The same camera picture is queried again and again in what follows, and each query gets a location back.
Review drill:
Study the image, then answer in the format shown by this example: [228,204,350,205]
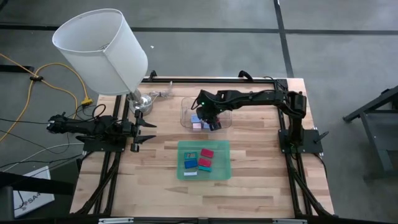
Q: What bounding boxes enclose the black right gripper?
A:
[197,89,224,132]

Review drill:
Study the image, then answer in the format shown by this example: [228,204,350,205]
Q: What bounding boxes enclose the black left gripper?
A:
[121,109,157,153]

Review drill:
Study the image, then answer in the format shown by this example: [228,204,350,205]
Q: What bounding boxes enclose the clear plastic bin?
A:
[180,96,233,134]

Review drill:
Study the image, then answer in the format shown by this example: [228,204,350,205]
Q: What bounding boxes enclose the silver lamp base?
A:
[126,88,154,116]

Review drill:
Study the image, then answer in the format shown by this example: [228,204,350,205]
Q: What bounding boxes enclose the teal translucent bin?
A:
[176,139,233,182]

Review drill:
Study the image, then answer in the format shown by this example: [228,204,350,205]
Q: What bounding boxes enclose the white lamp shade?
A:
[52,8,149,96]

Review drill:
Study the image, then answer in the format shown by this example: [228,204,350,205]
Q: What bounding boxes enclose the dark beam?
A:
[0,170,75,196]

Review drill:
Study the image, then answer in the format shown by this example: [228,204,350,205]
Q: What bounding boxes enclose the white printed sign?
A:
[12,166,55,218]

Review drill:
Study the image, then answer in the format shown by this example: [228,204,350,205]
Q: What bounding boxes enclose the black floor bar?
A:
[0,64,35,73]

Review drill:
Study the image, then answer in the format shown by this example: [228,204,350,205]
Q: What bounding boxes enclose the black metal stand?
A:
[343,84,398,183]

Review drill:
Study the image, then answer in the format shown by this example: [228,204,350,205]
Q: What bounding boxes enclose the clear coiled lamp cable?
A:
[149,81,175,99]

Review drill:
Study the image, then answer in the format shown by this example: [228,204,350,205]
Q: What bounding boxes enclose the yellow extension cord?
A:
[0,52,94,144]

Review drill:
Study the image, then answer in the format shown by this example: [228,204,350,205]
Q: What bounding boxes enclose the silver bracket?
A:
[98,217,134,224]
[272,218,308,224]

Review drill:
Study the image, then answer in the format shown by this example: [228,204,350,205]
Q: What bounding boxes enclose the white floor cable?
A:
[0,142,85,172]

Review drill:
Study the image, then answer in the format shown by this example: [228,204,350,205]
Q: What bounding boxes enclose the black floor cable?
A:
[0,154,84,169]

